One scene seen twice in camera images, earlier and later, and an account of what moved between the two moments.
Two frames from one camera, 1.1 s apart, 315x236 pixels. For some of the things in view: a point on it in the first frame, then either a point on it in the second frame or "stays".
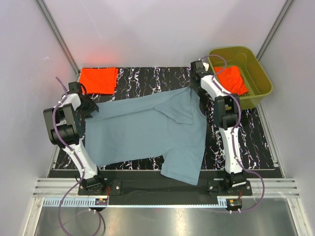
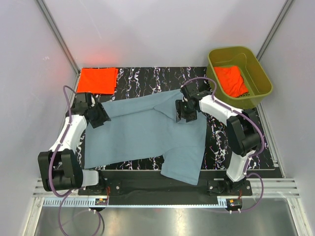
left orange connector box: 101,201 stays
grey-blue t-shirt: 172,124 stays
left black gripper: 92,107 to 103,117
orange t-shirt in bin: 231,80 stays
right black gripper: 196,87 to 179,104
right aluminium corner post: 278,20 stays
